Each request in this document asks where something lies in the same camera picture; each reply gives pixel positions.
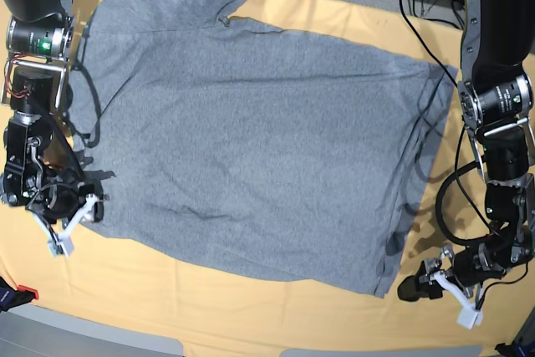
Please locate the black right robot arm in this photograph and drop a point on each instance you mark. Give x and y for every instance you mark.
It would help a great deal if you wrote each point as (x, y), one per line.
(41, 173)

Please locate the grey t-shirt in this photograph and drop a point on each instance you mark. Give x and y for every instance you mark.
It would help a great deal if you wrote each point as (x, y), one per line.
(268, 153)

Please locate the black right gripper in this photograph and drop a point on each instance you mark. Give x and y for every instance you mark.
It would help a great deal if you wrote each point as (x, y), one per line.
(56, 201)

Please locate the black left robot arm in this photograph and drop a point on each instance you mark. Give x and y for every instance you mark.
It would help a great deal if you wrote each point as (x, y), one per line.
(496, 97)

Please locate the yellow table cloth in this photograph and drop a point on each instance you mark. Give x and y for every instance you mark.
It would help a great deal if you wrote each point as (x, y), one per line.
(127, 285)

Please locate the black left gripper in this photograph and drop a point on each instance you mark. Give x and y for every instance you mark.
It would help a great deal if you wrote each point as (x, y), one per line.
(469, 268)

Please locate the red and black clamp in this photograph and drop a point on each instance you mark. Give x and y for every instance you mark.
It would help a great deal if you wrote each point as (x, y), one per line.
(13, 297)

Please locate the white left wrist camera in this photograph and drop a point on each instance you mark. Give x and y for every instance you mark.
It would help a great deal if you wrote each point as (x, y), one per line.
(469, 318)

